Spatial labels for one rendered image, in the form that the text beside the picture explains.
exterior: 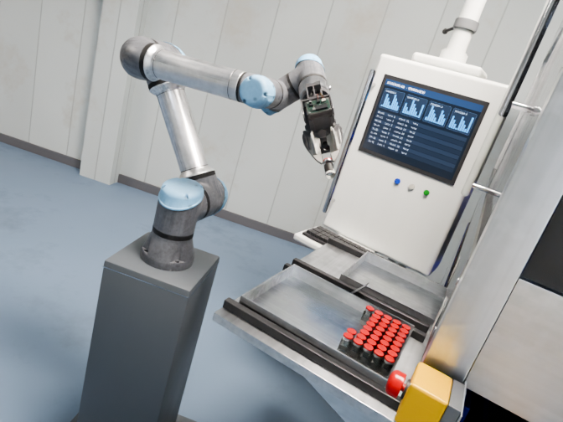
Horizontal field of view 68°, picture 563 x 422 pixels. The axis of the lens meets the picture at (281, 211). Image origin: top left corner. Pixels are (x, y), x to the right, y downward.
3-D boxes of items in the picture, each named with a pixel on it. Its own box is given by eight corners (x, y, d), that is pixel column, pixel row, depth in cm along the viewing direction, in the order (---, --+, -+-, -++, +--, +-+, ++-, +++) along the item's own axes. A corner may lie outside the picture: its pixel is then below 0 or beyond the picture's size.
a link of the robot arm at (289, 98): (245, 90, 110) (280, 69, 105) (261, 93, 120) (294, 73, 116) (258, 117, 110) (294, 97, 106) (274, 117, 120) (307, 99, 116)
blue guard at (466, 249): (478, 203, 243) (492, 173, 237) (427, 357, 73) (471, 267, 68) (477, 202, 243) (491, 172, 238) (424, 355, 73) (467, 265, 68)
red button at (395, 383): (409, 395, 66) (419, 375, 64) (404, 409, 62) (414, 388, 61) (386, 382, 67) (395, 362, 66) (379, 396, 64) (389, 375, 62)
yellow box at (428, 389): (446, 420, 65) (466, 384, 63) (441, 450, 59) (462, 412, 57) (400, 393, 68) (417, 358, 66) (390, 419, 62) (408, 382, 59)
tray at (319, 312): (409, 337, 101) (415, 326, 100) (381, 395, 79) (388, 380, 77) (290, 275, 114) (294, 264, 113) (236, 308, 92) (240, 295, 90)
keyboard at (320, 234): (405, 273, 160) (406, 267, 160) (393, 282, 149) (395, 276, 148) (317, 229, 179) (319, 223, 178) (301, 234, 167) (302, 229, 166)
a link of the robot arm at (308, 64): (302, 82, 118) (327, 67, 115) (305, 106, 111) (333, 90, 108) (286, 62, 113) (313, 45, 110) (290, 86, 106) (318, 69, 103)
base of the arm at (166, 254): (130, 259, 116) (136, 226, 113) (155, 240, 130) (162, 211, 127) (180, 276, 114) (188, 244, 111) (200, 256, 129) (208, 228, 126)
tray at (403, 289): (466, 308, 127) (471, 299, 126) (458, 346, 104) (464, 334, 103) (364, 260, 140) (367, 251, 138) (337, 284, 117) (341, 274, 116)
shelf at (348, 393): (464, 308, 132) (467, 302, 131) (433, 457, 71) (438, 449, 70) (329, 244, 150) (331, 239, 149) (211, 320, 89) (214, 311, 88)
